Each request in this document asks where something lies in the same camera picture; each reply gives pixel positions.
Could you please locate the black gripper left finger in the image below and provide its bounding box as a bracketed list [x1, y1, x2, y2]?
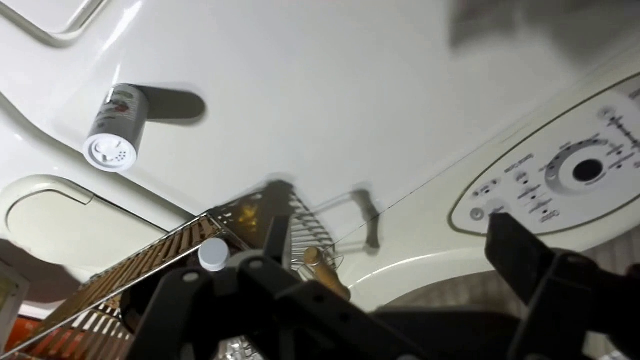
[123, 178, 430, 360]

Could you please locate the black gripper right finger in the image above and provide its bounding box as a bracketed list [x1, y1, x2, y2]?
[484, 212, 640, 360]

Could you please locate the brown wicker wire basket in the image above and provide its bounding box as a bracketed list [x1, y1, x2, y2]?
[0, 180, 384, 360]

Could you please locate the small white round cap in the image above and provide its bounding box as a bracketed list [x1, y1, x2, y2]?
[196, 236, 232, 275]

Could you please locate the white dryer machine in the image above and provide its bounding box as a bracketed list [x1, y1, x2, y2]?
[0, 97, 203, 324]

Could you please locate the white washing machine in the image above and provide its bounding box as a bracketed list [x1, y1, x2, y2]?
[0, 0, 640, 316]

